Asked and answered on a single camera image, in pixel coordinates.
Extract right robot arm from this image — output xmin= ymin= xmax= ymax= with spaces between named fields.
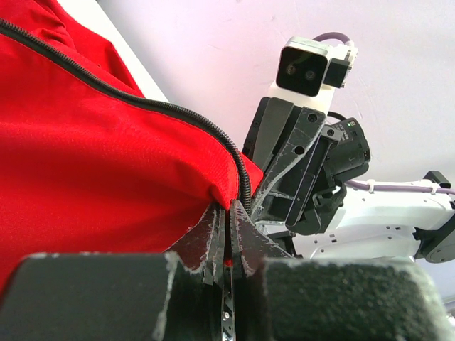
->
xmin=243 ymin=97 xmax=454 ymax=264

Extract red zip jacket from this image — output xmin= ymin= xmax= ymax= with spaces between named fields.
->
xmin=0 ymin=0 xmax=264 ymax=296

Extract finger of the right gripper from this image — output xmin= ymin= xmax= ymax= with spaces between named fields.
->
xmin=242 ymin=97 xmax=294 ymax=172
xmin=250 ymin=107 xmax=326 ymax=227

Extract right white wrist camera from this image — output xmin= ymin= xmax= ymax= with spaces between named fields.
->
xmin=267 ymin=32 xmax=358 ymax=114

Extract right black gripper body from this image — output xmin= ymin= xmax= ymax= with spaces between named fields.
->
xmin=294 ymin=117 xmax=370 ymax=234

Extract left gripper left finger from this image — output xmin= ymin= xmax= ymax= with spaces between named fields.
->
xmin=1 ymin=205 xmax=225 ymax=340

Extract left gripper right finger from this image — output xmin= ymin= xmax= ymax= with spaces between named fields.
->
xmin=229 ymin=201 xmax=454 ymax=340

